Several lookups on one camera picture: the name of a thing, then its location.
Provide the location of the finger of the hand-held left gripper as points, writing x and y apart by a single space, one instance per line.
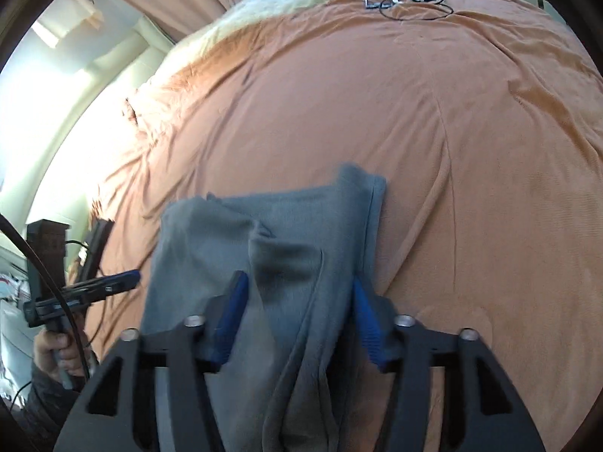
100 242
125 280

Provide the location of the person's left forearm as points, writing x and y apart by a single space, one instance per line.
47 409

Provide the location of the white wall fixture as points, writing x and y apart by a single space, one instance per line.
61 28

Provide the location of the orange blanket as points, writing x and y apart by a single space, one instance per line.
377 103

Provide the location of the cream blanket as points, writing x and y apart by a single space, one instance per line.
245 19

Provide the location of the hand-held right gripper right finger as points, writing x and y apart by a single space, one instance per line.
365 320

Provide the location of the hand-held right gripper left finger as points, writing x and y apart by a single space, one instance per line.
233 310

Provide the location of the grey t-shirt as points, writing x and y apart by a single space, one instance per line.
292 226

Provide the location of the person's left hand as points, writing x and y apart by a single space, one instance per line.
44 353

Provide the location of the cream padded bed frame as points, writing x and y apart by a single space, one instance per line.
94 103

